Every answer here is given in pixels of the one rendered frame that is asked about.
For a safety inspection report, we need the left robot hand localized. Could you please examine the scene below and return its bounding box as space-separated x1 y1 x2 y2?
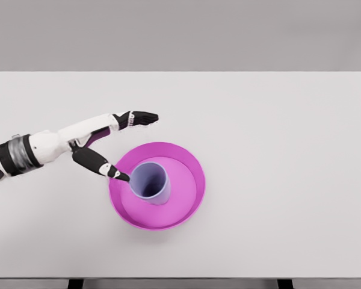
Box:
57 110 159 183

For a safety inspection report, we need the lavender cup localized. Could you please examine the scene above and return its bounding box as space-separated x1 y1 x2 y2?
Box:
129 162 171 207

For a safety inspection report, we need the magenta plate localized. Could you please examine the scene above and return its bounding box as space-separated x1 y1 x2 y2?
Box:
108 141 206 232

